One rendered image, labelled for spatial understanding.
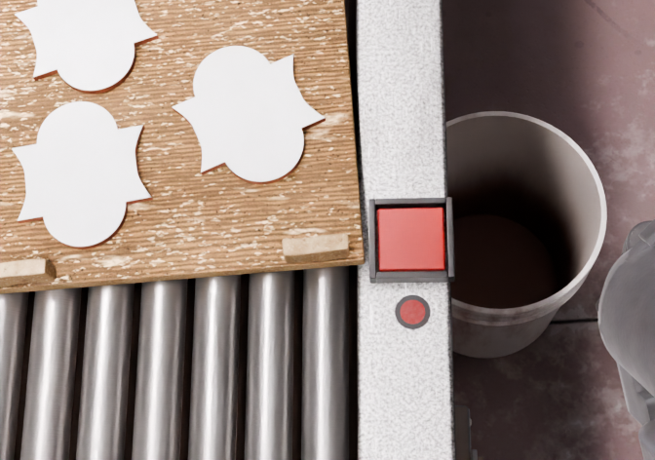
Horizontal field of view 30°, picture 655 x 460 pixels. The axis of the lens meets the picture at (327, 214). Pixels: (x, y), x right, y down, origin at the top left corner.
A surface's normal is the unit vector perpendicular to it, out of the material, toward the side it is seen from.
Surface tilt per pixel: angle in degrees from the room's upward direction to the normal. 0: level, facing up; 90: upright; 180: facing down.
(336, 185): 0
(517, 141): 87
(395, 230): 0
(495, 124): 87
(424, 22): 0
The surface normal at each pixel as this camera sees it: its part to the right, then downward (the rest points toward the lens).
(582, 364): -0.07, -0.33
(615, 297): -0.92, -0.29
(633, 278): -0.76, -0.57
